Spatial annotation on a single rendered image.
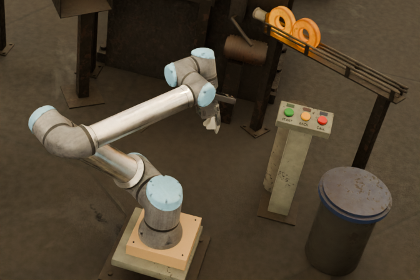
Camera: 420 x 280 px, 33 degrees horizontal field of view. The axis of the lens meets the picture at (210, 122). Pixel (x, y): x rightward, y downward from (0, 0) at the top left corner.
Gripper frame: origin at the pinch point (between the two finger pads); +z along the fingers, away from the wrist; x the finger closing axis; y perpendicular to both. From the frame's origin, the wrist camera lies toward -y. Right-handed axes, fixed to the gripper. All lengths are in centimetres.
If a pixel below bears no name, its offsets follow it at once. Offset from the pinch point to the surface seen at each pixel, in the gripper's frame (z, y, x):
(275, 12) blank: -26, -54, -53
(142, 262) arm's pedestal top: 45, 44, 12
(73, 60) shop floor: 8, 37, -145
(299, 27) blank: -21, -60, -39
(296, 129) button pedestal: 8.5, -35.3, 2.8
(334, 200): 31, -38, 30
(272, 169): 42, -33, -24
